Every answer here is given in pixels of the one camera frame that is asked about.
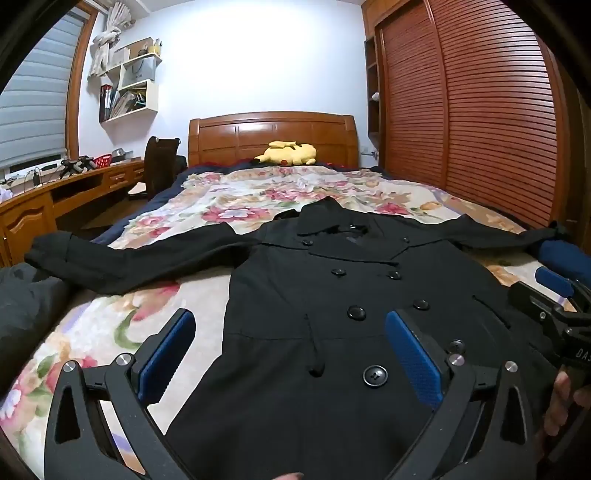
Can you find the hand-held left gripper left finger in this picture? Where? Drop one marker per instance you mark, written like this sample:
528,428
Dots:
159,353

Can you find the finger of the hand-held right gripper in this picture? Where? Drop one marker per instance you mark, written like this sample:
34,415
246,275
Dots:
556,279
535,304

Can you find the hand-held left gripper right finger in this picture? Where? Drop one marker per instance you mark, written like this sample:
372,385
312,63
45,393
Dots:
415,355

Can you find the black coat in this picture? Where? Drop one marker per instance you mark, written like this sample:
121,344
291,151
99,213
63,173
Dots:
323,332

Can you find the person's right hand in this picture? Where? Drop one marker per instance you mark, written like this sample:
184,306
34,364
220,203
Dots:
558,401

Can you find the navy blue garment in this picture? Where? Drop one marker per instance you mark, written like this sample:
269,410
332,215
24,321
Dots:
565,256

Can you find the dark grey cloth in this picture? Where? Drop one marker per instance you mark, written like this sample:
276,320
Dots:
27,314

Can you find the floral blanket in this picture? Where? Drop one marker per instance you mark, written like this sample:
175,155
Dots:
231,203

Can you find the dark office chair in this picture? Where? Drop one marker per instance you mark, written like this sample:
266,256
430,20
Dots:
161,166

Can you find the wooden louvred wardrobe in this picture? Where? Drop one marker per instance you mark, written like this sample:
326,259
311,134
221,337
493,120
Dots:
461,115

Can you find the wooden desk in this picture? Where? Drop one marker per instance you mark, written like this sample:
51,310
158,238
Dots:
27,217

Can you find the red basket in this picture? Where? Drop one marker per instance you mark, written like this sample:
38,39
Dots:
102,160

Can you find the silver pot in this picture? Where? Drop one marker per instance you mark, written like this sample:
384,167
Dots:
121,154

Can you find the black tripod device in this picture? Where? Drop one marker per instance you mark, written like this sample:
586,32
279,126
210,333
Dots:
76,165

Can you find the yellow plush toy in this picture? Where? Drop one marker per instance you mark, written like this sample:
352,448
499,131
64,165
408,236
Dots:
288,153

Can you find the wooden headboard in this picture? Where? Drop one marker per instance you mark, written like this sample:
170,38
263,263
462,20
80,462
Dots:
277,131

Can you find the stack of magazines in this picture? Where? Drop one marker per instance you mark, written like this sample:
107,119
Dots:
129,101

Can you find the black binders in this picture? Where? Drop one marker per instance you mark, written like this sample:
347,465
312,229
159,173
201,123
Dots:
105,102

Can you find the grey window blind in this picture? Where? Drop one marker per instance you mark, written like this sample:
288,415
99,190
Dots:
37,106

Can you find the grey paper bag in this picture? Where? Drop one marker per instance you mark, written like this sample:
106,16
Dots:
138,73

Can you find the cardboard box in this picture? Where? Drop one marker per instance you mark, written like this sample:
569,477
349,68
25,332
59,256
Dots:
134,50

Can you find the beige tied curtain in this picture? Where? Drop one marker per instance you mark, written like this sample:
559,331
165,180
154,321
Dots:
104,50

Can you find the white wall shelf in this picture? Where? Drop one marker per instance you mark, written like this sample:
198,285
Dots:
150,99

